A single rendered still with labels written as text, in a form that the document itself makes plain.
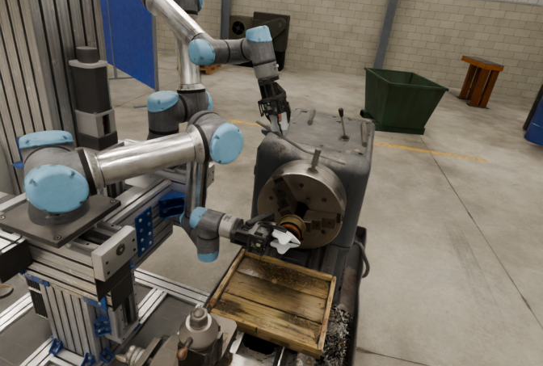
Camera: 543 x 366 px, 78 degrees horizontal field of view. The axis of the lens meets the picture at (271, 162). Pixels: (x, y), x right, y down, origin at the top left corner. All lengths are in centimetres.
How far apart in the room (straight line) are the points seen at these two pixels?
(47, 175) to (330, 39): 1046
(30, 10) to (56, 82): 20
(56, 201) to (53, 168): 8
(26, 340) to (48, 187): 134
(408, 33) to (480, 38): 196
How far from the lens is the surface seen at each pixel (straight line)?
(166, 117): 134
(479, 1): 1160
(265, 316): 112
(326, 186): 114
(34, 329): 215
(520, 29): 1206
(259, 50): 107
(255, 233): 105
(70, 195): 87
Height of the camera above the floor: 175
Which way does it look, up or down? 25 degrees down
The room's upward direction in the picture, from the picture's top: 6 degrees clockwise
